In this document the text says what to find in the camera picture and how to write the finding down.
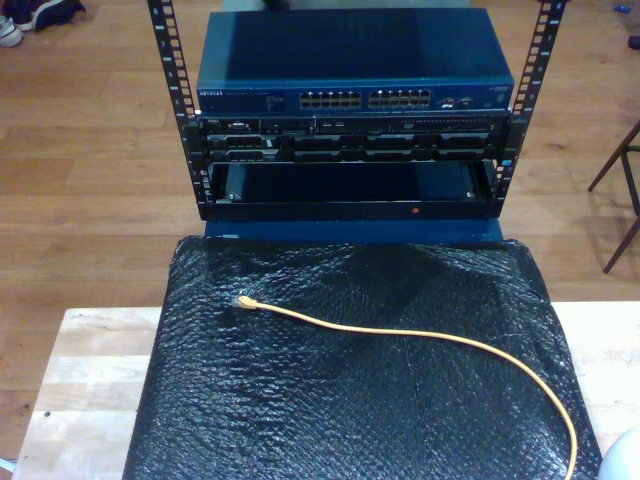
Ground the blue base board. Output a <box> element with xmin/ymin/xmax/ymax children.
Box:
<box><xmin>203</xmin><ymin>218</ymin><xmax>505</xmax><ymax>247</ymax></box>

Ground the dark wooden chair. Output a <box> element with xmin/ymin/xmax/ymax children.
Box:
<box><xmin>587</xmin><ymin>118</ymin><xmax>640</xmax><ymax>274</ymax></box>

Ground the black Dell server unit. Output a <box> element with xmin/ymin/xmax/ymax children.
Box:
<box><xmin>182</xmin><ymin>115</ymin><xmax>527</xmax><ymax>164</ymax></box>

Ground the yellow network cable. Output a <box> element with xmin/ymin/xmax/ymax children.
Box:
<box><xmin>230</xmin><ymin>295</ymin><xmax>580</xmax><ymax>480</ymax></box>

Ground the blue Netgear network switch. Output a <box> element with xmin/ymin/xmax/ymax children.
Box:
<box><xmin>195</xmin><ymin>8</ymin><xmax>516</xmax><ymax>117</ymax></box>

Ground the white sneaker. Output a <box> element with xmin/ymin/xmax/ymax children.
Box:
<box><xmin>0</xmin><ymin>14</ymin><xmax>25</xmax><ymax>49</ymax></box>

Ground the black empty rack tray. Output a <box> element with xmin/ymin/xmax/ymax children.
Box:
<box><xmin>199</xmin><ymin>160</ymin><xmax>504</xmax><ymax>224</ymax></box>

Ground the black perforated rack frame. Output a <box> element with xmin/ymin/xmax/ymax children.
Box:
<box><xmin>146</xmin><ymin>0</ymin><xmax>570</xmax><ymax>224</ymax></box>

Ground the black bubble-wrap mat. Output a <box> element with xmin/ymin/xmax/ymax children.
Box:
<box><xmin>122</xmin><ymin>235</ymin><xmax>609</xmax><ymax>480</ymax></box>

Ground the dark blue shoe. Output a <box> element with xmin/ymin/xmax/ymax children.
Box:
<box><xmin>12</xmin><ymin>0</ymin><xmax>87</xmax><ymax>32</ymax></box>

